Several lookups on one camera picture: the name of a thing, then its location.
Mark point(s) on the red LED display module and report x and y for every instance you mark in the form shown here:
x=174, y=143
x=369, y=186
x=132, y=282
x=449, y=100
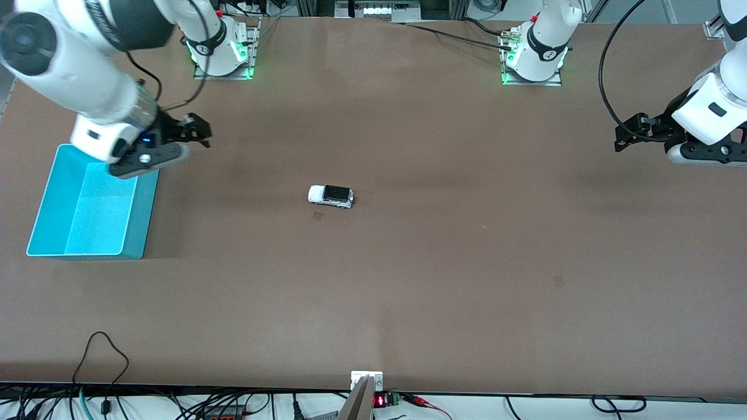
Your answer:
x=379, y=401

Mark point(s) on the black red-switch power strip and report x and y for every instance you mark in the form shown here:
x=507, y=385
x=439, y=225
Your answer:
x=222, y=415

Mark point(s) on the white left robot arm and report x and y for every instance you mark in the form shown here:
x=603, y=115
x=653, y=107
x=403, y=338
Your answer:
x=545, y=35

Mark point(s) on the red clip leads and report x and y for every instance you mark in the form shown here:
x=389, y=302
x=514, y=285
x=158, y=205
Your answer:
x=419, y=401

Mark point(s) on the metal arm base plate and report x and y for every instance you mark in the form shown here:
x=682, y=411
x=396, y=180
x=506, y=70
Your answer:
x=251, y=41
x=531, y=83

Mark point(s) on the aluminium frame post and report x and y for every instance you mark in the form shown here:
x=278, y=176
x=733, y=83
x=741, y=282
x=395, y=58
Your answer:
x=459, y=9
x=315, y=7

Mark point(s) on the white jeep toy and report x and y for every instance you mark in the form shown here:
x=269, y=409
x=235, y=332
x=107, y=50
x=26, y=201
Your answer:
x=318, y=194

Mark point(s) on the grey aluminium mount bar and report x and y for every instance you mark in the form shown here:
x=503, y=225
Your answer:
x=359, y=405

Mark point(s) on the cyan plastic bin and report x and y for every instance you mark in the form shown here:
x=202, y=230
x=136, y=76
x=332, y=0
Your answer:
x=99, y=216

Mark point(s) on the lit equipment panel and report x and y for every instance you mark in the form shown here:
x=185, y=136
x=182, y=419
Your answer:
x=379, y=9

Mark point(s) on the white mount bracket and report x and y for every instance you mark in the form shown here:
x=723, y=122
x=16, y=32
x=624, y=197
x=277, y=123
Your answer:
x=357, y=376

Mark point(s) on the metal corner clamp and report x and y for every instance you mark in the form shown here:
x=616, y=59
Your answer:
x=712, y=30

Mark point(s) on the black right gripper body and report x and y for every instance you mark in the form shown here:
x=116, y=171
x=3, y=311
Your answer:
x=170, y=130

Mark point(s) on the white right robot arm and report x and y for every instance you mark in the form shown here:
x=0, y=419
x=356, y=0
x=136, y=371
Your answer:
x=70, y=70

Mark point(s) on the green terminal block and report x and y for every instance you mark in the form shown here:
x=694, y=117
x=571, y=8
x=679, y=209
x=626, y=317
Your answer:
x=393, y=399

